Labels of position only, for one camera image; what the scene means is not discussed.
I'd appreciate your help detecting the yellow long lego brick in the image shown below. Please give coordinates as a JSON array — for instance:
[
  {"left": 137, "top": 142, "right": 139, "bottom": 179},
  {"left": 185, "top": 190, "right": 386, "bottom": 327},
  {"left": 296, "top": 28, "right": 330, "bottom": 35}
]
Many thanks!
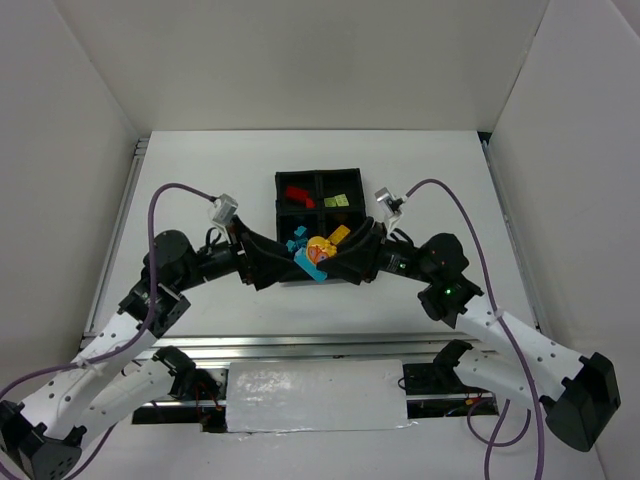
[{"left": 328, "top": 225, "right": 351, "bottom": 246}]

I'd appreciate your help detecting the blue long lego brick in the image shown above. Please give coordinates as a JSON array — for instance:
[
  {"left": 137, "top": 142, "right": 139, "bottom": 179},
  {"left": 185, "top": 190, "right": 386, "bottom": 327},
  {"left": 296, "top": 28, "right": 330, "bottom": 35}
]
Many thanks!
[{"left": 294, "top": 250, "right": 328, "bottom": 283}]

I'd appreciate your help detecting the yellow butterfly lego piece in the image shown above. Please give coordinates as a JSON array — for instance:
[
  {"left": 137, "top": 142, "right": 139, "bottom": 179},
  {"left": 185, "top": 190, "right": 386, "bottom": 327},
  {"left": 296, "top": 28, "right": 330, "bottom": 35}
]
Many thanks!
[{"left": 306, "top": 236, "right": 337, "bottom": 265}]

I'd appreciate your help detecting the light green square lego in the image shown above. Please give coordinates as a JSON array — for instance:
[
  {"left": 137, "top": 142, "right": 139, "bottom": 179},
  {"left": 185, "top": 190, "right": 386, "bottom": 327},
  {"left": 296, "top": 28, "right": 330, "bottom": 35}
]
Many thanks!
[{"left": 334, "top": 194, "right": 349, "bottom": 207}]

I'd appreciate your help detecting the red lego brick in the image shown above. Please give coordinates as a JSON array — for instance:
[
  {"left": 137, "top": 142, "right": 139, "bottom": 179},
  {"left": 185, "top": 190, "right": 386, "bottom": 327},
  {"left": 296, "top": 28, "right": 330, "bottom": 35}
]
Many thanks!
[{"left": 284, "top": 185, "right": 316, "bottom": 209}]

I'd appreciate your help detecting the small cyan lego brick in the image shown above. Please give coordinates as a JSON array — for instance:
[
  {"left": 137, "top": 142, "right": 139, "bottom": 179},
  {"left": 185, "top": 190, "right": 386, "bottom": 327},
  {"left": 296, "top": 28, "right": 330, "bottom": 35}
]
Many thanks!
[{"left": 294, "top": 226, "right": 307, "bottom": 239}]

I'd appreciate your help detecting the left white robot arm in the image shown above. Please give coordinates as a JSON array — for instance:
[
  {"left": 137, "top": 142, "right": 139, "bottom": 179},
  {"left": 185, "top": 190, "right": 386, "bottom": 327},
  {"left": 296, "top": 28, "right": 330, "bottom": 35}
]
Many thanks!
[{"left": 1, "top": 218, "right": 297, "bottom": 479}]

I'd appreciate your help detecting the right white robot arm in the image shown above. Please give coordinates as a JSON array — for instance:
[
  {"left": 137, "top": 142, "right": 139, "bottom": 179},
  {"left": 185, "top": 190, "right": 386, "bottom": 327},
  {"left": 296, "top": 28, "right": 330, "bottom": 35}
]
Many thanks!
[{"left": 318, "top": 219, "right": 621, "bottom": 452}]

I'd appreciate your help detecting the black four-compartment sorting tray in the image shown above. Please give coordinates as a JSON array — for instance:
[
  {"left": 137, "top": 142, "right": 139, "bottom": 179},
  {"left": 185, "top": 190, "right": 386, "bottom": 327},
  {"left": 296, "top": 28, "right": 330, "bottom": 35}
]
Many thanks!
[{"left": 275, "top": 168, "right": 370, "bottom": 254}]

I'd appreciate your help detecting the white foil-covered panel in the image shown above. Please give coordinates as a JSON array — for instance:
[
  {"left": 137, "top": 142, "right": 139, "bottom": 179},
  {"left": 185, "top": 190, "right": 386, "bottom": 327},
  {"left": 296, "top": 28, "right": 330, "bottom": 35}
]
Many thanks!
[{"left": 226, "top": 360, "right": 409, "bottom": 433}]

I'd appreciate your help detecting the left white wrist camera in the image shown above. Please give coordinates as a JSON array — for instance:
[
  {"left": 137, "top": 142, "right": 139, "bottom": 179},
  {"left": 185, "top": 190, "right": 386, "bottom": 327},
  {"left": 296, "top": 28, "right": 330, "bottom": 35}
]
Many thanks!
[{"left": 209, "top": 194, "right": 238, "bottom": 228}]

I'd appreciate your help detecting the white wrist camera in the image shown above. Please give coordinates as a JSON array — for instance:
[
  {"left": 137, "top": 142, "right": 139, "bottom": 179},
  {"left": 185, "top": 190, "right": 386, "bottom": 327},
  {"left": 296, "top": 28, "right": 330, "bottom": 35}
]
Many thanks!
[
  {"left": 375, "top": 187, "right": 407, "bottom": 234},
  {"left": 209, "top": 194, "right": 238, "bottom": 228}
]

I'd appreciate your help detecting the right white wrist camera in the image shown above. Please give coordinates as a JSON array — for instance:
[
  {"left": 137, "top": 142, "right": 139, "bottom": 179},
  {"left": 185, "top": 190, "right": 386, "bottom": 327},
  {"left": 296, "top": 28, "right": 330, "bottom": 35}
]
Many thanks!
[{"left": 375, "top": 187, "right": 407, "bottom": 234}]

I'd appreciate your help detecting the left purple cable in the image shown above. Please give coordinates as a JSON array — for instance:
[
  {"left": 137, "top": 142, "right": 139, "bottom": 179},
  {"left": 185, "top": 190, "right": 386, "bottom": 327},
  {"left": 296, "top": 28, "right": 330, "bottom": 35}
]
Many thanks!
[{"left": 0, "top": 183, "right": 219, "bottom": 480}]

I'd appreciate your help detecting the aluminium frame rail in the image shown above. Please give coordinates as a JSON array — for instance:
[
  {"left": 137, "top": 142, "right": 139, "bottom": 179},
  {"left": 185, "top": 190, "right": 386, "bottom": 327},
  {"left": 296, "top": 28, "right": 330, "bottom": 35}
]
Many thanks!
[{"left": 82, "top": 333, "right": 506, "bottom": 361}]

